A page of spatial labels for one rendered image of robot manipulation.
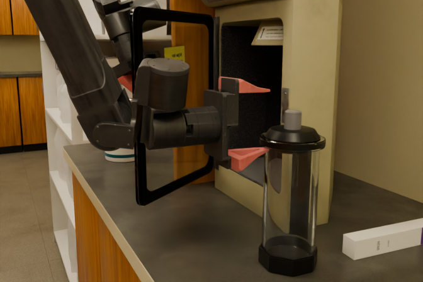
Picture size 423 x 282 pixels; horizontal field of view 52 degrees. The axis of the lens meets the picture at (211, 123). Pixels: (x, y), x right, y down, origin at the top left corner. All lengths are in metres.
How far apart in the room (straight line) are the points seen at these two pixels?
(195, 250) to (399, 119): 0.66
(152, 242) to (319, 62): 0.48
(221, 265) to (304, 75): 0.39
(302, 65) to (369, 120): 0.48
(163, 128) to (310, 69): 0.37
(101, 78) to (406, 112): 0.84
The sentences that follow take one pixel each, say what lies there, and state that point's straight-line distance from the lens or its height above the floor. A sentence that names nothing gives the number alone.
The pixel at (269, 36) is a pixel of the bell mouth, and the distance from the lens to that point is 0.94.
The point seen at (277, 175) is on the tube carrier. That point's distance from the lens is 0.71.
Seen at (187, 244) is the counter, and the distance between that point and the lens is 0.86.
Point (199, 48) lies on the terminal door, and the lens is 1.03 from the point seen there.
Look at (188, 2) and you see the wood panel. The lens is 1.14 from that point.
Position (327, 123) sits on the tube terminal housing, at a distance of 0.91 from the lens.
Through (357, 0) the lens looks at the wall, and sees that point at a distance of 1.33.
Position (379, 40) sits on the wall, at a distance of 1.26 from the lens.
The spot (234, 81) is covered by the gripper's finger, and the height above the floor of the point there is 1.26.
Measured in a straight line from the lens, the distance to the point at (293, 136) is 0.69.
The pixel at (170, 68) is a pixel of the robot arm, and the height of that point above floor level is 1.29.
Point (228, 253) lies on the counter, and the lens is 0.82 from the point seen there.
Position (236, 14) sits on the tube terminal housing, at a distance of 1.01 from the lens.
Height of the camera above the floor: 1.32
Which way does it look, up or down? 10 degrees down
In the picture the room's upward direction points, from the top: straight up
